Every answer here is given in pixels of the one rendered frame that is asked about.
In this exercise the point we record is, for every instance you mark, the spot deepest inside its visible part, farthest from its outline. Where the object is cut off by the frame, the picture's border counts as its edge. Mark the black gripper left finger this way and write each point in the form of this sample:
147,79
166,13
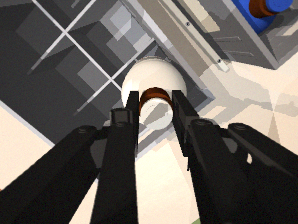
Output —
51,190

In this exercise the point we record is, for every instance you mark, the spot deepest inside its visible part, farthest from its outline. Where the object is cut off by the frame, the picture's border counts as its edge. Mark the grey divided crate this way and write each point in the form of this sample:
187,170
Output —
54,97
225,29

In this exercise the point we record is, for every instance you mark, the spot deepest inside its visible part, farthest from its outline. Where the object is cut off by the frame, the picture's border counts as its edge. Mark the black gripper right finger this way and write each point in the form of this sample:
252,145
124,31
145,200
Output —
227,188

